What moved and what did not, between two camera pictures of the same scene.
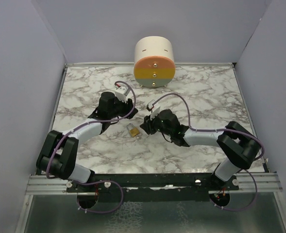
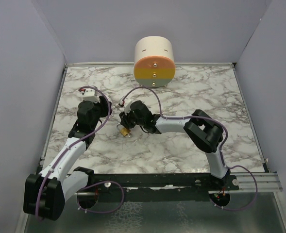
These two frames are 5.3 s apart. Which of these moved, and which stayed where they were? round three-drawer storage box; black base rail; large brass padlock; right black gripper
Moved: large brass padlock; right black gripper
Stayed: round three-drawer storage box; black base rail
